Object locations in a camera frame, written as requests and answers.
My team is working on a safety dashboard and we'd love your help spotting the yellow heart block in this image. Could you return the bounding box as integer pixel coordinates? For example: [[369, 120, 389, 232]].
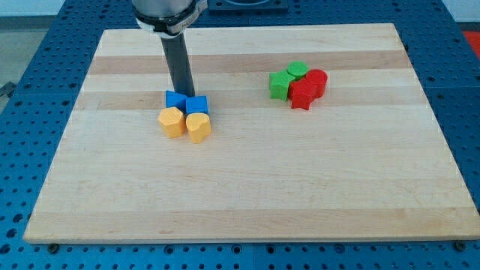
[[186, 112, 212, 143]]

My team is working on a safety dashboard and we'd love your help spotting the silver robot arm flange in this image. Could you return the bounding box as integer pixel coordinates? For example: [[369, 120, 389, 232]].
[[131, 0, 208, 38]]

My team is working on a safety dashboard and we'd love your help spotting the yellow hexagon block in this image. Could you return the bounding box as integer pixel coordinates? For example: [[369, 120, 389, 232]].
[[157, 106, 186, 138]]

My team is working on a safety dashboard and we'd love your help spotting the blue triangle block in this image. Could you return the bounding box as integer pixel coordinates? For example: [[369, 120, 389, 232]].
[[185, 95, 209, 115]]

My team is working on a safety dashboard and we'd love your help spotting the green star block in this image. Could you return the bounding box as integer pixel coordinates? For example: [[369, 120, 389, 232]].
[[268, 70, 295, 101]]

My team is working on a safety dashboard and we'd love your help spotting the red star block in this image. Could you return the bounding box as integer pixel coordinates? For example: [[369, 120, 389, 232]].
[[288, 79, 317, 110]]

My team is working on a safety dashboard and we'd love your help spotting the blue cube block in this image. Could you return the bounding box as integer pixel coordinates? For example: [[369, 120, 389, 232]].
[[165, 90, 188, 113]]

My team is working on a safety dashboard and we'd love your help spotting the green cylinder block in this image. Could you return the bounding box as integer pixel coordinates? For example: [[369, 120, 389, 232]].
[[286, 61, 309, 81]]

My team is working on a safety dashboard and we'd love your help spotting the red cylinder block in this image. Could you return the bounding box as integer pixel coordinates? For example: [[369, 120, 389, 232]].
[[305, 69, 329, 98]]

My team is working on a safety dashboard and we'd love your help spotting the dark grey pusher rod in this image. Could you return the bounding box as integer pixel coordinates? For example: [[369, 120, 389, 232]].
[[160, 34, 195, 97]]

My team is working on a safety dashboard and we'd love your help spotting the light wooden board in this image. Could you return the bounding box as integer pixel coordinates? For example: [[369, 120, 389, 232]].
[[24, 23, 479, 244]]

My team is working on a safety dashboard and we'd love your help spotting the dark blue base plate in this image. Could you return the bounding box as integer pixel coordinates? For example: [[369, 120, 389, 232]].
[[207, 0, 290, 13]]

